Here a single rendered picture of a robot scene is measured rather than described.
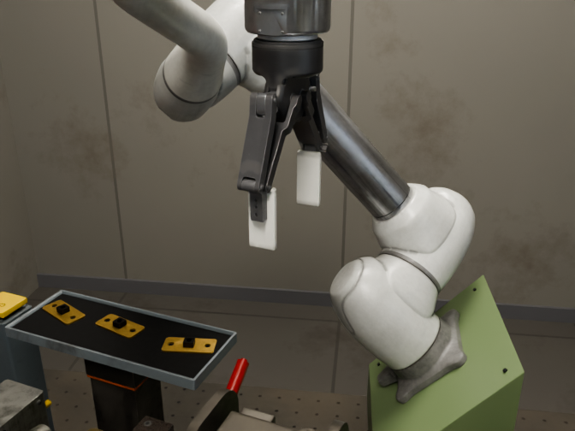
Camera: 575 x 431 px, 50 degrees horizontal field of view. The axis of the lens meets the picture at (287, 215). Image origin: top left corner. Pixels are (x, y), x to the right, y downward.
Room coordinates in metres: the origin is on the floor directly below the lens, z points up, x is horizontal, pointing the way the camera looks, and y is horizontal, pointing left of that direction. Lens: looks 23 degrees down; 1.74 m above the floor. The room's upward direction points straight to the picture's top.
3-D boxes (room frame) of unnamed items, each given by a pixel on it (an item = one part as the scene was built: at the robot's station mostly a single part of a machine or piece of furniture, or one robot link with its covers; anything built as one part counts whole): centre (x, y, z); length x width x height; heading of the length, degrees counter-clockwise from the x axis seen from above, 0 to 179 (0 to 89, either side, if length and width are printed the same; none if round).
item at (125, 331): (0.89, 0.28, 1.17); 0.08 x 0.04 x 0.01; 58
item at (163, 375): (0.88, 0.28, 1.16); 0.37 x 0.14 x 0.02; 67
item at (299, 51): (0.67, 0.00, 1.62); 0.08 x 0.07 x 0.09; 157
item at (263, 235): (0.60, 0.03, 1.48); 0.03 x 0.01 x 0.07; 67
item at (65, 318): (0.94, 0.39, 1.17); 0.08 x 0.04 x 0.01; 49
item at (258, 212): (0.59, 0.03, 1.51); 0.03 x 0.01 x 0.05; 157
